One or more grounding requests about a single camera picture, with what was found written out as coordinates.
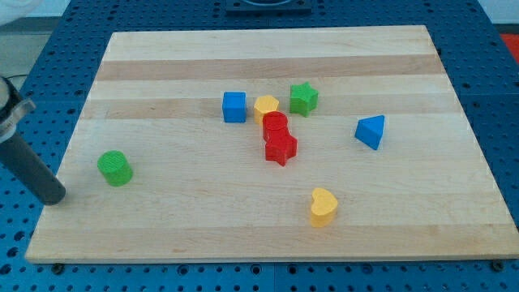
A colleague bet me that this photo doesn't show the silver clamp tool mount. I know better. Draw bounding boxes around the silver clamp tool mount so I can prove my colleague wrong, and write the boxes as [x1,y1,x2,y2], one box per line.
[1,76,36,143]

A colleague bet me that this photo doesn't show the red star block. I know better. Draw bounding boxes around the red star block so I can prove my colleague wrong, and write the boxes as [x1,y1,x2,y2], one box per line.
[264,134,298,166]

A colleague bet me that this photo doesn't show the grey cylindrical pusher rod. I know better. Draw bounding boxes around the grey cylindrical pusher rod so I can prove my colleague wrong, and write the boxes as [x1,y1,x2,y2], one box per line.
[1,132,66,205]

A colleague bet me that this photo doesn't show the green cylinder block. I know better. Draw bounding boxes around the green cylinder block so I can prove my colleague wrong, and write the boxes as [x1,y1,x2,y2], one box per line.
[97,150,133,187]

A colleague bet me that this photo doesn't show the wooden board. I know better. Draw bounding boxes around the wooden board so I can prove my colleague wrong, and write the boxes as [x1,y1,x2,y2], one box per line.
[25,25,518,264]

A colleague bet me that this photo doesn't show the red cylinder block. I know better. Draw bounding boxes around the red cylinder block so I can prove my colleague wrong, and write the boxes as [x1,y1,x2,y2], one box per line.
[263,111,289,141]

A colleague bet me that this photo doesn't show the blue triangle block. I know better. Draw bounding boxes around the blue triangle block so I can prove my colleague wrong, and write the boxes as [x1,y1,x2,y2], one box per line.
[354,115,385,150]

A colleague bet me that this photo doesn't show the yellow heart block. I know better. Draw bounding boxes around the yellow heart block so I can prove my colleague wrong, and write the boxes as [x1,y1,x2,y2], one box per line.
[310,187,338,228]

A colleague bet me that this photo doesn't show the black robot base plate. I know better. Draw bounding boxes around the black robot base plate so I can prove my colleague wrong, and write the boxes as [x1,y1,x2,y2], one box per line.
[224,0,313,15]

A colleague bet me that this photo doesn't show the yellow hexagon block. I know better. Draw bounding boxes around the yellow hexagon block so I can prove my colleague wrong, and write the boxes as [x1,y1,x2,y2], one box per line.
[254,95,280,125]

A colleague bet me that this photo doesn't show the green star block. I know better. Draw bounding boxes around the green star block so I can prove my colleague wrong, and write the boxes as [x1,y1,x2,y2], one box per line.
[290,82,319,117]

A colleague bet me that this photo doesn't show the blue cube block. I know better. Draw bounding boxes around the blue cube block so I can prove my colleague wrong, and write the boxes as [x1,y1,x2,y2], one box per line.
[222,92,247,123]

